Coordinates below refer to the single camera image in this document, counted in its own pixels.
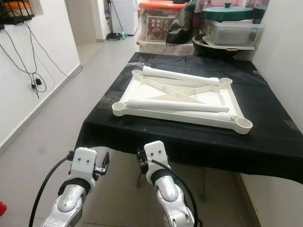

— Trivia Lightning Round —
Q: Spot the white plastic children table top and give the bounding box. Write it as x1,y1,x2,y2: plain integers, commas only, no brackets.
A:
112,66,254,135

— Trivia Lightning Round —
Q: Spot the black tablecloth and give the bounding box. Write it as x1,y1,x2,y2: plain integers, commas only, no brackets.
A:
76,52,303,185

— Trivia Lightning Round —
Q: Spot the clear tape patch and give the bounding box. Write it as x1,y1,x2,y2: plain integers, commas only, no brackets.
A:
100,93,122,105

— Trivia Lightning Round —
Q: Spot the beige patterned cloth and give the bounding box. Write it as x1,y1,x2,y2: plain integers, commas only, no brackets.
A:
136,35,199,57

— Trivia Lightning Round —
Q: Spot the black floor gadget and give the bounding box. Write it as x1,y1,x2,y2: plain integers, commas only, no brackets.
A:
106,31,128,41

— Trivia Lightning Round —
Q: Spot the black round pan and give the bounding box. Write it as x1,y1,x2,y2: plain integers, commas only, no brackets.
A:
192,34,251,58

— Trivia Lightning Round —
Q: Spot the white cabinet appliance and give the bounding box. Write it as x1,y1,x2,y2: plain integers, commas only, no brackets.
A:
110,0,139,36

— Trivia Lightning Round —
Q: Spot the clear plastic storage box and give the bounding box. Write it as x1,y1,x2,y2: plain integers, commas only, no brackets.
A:
206,20,265,50

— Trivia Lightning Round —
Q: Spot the green round pot lid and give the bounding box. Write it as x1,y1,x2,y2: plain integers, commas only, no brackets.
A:
201,3,255,22

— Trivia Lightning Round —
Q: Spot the grey framed picture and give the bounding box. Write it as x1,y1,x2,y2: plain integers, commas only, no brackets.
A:
249,0,271,11

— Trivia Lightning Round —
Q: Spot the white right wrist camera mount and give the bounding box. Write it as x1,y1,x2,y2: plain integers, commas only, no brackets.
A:
144,140,170,184

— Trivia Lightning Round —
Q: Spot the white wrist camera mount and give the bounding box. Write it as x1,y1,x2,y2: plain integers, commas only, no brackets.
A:
144,140,170,184
70,147,99,192

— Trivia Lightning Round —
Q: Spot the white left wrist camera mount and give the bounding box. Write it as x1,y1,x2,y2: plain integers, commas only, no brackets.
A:
70,147,99,192

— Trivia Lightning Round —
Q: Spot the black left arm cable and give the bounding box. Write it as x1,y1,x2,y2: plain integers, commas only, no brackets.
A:
28,155,73,227

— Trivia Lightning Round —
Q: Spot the black wall cable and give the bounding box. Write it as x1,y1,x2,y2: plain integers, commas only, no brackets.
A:
2,25,48,99
23,23,84,79

